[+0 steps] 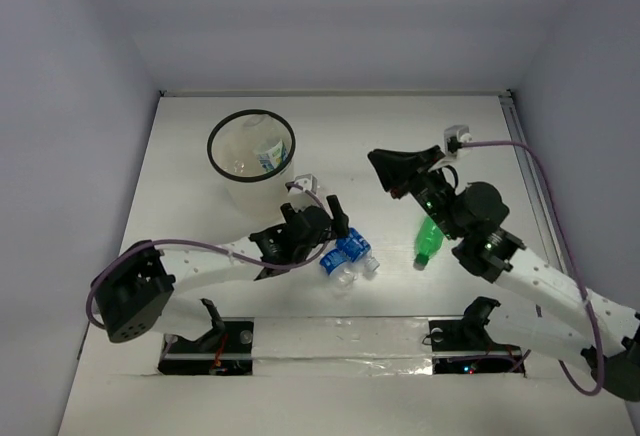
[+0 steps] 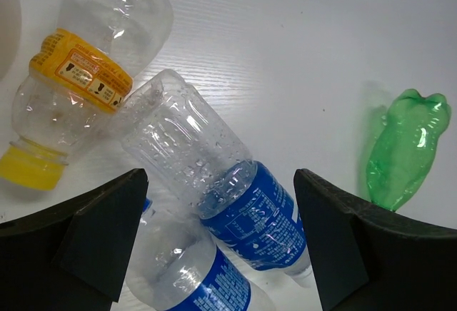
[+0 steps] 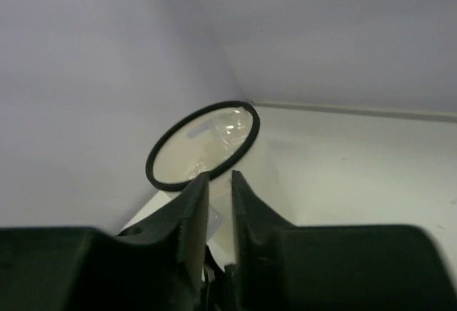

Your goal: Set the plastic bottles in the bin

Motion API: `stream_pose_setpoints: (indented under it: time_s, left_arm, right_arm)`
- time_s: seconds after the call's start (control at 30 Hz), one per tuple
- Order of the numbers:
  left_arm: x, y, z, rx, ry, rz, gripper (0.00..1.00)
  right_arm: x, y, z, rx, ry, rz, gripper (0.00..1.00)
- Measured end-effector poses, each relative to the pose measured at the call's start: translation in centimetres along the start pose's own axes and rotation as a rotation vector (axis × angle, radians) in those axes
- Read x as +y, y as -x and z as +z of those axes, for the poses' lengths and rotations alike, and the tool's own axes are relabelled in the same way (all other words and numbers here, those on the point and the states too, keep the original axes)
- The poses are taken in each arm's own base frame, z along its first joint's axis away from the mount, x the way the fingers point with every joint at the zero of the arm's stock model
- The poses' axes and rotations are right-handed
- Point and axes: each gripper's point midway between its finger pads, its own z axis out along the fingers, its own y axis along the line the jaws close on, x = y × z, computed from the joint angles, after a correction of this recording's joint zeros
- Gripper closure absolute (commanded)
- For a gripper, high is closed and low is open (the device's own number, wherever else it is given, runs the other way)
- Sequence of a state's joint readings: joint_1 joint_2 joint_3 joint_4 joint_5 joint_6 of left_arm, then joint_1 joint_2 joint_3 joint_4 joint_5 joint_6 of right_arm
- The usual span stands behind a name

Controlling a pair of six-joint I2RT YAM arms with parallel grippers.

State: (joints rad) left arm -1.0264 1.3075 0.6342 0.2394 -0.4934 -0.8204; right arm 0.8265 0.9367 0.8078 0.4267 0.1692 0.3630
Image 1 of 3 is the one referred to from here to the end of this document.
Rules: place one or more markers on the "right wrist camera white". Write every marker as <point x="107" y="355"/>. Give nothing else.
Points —
<point x="455" y="138"/>

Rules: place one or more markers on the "clear bottle green white label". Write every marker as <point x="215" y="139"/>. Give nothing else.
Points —
<point x="271" y="153"/>

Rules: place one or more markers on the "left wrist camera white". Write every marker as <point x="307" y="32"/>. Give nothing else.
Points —
<point x="303" y="184"/>

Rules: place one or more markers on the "white cylindrical bin black rim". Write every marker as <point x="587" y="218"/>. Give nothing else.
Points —
<point x="259" y="197"/>

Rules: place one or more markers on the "aluminium rail right edge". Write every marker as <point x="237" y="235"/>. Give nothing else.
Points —
<point x="536" y="189"/>

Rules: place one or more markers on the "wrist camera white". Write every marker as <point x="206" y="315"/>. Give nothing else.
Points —
<point x="303" y="184"/>
<point x="455" y="138"/>

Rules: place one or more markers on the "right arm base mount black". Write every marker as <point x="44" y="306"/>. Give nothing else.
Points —
<point x="462" y="346"/>

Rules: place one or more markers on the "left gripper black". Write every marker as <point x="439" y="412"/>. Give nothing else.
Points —
<point x="320" y="217"/>

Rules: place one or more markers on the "clear plastic bottle unlabeled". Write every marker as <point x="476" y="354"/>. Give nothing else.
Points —
<point x="251" y="131"/>

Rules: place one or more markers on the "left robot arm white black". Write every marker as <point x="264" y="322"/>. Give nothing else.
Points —
<point x="138" y="291"/>

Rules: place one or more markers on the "green plastic bottle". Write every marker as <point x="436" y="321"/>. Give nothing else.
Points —
<point x="427" y="243"/>

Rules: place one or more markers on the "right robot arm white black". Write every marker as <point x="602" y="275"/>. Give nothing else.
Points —
<point x="578" y="327"/>

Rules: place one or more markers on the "blue label bottle white cap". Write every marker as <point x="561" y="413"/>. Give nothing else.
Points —
<point x="358" y="251"/>

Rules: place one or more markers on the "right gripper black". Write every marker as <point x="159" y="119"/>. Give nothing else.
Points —
<point x="399" y="171"/>

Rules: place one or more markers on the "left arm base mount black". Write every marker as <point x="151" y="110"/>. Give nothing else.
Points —
<point x="224" y="350"/>

